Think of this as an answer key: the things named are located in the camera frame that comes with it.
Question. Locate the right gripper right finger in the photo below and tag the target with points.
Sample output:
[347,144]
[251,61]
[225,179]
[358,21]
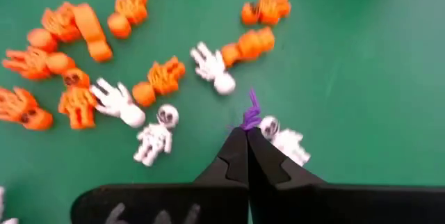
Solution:
[330,206]

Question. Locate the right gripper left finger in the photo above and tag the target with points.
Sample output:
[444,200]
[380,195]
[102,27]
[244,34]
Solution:
[156,205]

